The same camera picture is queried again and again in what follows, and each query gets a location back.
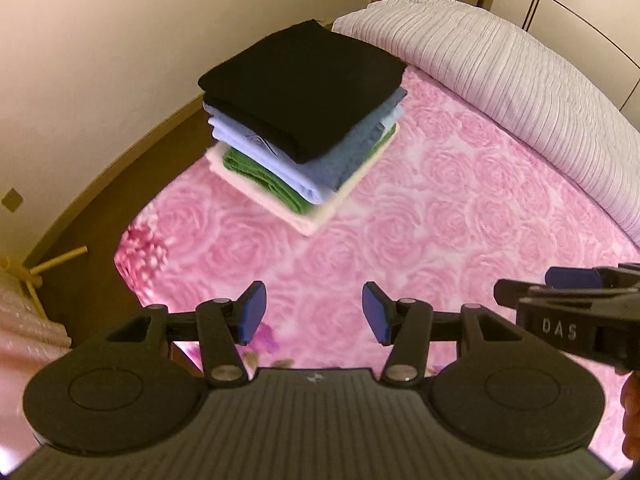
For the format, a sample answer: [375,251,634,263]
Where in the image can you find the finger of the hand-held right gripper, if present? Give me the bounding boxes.
[494,279,640,311]
[545,262,640,288]

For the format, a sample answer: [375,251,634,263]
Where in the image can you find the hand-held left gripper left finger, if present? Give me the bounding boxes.
[107,281,267,387]

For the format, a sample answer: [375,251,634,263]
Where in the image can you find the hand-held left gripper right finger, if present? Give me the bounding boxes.
[361,281,523,387]

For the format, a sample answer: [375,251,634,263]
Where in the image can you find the black garment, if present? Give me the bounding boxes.
[197,19,407,165]

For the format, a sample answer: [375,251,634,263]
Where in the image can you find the person's right hand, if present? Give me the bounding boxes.
[621,370,640,461]

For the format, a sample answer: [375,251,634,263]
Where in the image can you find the pink floral blanket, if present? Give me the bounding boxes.
[114,62,640,391]

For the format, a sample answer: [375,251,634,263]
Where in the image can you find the cream folded cloth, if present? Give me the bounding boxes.
[206,122,401,238]

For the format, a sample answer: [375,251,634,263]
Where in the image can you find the green folded towel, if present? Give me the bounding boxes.
[221,122,398,215]

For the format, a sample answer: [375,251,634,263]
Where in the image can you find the light blue folded shirt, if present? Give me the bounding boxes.
[207,110,326,206]

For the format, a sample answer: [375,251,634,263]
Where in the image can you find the blue folded jeans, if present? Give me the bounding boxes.
[202,87,410,196]

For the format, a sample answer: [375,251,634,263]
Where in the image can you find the grey striped duvet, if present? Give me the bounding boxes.
[331,0,640,248]

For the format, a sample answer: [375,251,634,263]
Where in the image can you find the yellow wooden stand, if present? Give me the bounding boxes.
[0,245,90,318]

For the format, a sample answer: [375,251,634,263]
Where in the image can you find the pale pink fabric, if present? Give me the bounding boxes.
[0,275,73,401]

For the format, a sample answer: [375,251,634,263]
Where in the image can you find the white wardrobe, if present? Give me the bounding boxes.
[487,0,640,113]

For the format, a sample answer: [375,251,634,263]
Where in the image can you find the brass wall switch plate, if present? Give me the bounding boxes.
[1,187,25,213]

